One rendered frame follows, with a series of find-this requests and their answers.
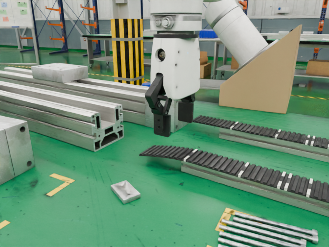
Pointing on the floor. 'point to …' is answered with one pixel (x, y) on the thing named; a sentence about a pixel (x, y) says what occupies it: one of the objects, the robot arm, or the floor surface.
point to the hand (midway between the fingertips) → (174, 121)
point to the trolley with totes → (209, 34)
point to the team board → (18, 21)
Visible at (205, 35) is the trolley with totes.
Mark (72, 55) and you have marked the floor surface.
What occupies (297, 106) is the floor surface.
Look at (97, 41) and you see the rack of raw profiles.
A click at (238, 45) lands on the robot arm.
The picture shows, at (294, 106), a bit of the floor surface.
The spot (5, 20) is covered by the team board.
